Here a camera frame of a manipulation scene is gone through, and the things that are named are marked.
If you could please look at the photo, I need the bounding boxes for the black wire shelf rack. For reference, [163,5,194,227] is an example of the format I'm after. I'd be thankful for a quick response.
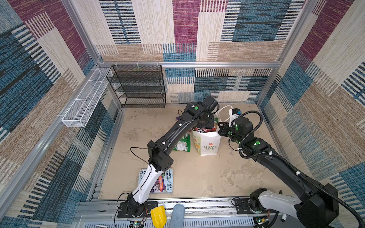
[106,65,166,108]

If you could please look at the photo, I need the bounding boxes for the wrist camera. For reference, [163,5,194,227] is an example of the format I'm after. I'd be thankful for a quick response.
[229,108,241,127]
[203,96,219,115]

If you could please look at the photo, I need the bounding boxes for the white paper bag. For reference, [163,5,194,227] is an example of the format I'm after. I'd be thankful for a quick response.
[191,104,234,156]

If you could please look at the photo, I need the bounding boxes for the pink yellow Fox's candy bag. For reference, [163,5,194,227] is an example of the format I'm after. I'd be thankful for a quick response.
[195,128,216,133]

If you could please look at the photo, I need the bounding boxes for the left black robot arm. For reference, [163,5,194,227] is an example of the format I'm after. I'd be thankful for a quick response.
[126,96,219,217]

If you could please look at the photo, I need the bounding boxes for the grey cylinder roll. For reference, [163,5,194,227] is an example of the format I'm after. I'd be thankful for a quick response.
[169,204,185,228]

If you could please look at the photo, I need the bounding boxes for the treehouse paperback book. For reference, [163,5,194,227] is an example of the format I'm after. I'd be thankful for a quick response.
[150,169,174,194]

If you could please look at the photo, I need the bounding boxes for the green spring tea candy bag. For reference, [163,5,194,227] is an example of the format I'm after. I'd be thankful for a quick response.
[173,134,191,153]

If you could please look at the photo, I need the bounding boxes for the white wire mesh basket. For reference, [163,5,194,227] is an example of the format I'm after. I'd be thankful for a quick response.
[62,67,109,128]

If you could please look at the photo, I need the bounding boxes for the yellow plastic scoop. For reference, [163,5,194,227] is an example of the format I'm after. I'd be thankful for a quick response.
[150,206,167,228]

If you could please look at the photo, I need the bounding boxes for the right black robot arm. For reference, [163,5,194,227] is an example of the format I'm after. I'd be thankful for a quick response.
[218,117,365,228]

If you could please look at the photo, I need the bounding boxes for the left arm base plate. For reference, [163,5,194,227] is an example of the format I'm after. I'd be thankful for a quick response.
[117,201,158,219]

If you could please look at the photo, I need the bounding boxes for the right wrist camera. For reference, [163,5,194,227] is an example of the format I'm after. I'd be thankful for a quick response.
[229,108,241,127]

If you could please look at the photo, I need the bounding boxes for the black marker pen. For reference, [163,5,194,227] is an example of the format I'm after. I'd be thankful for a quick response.
[281,213,287,222]

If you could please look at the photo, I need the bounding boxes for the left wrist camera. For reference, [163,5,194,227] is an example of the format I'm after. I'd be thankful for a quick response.
[203,96,219,115]

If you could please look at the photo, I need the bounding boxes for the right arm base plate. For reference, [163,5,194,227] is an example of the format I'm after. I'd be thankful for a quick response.
[232,198,276,215]

